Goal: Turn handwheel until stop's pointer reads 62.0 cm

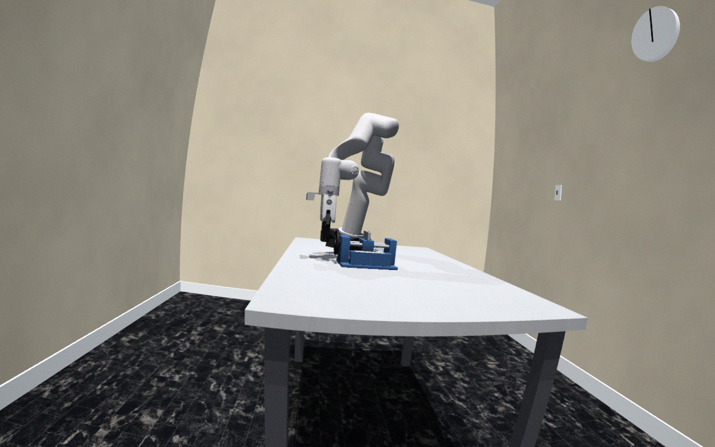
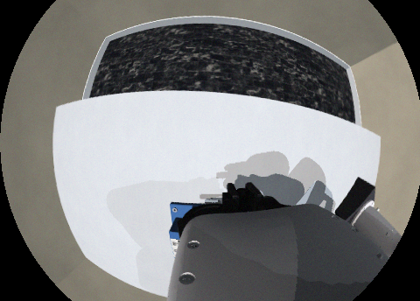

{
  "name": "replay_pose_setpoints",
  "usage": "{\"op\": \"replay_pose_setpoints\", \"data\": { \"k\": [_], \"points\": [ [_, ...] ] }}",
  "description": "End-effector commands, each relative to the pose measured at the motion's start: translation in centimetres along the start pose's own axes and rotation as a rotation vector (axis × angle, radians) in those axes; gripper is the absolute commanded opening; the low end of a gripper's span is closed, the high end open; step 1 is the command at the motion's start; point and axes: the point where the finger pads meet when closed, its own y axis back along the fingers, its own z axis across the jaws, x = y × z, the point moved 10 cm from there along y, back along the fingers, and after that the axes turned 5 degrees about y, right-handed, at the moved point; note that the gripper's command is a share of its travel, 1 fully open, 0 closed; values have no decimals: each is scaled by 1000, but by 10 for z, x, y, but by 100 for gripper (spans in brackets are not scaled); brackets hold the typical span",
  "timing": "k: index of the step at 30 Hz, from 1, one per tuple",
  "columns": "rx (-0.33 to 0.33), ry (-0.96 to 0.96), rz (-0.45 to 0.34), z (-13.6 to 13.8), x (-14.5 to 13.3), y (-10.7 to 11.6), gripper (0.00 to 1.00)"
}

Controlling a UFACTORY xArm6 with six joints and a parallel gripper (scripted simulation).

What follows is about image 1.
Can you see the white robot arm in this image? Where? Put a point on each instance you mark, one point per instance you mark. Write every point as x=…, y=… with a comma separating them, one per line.
x=367, y=137

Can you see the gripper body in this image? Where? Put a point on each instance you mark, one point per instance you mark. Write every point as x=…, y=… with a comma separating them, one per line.
x=326, y=205

